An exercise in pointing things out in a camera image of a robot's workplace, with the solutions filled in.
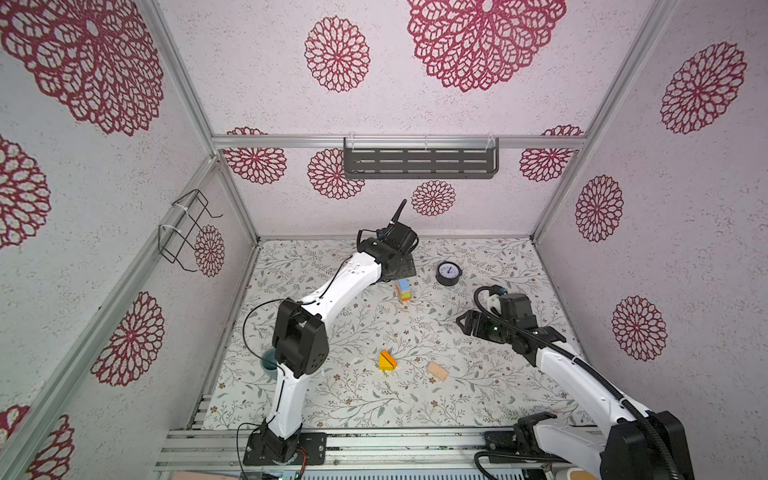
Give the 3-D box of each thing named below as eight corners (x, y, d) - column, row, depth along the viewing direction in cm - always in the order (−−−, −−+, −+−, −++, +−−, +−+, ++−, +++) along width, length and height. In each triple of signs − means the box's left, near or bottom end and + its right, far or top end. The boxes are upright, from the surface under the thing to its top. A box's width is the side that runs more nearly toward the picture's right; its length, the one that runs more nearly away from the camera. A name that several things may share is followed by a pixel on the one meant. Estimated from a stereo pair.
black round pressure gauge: (436, 285, 109) (438, 279, 106) (434, 267, 114) (435, 261, 111) (462, 285, 109) (464, 279, 106) (458, 267, 114) (460, 261, 111)
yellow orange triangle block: (379, 370, 89) (379, 366, 87) (379, 354, 92) (379, 350, 90) (397, 370, 89) (397, 366, 87) (397, 354, 92) (397, 350, 90)
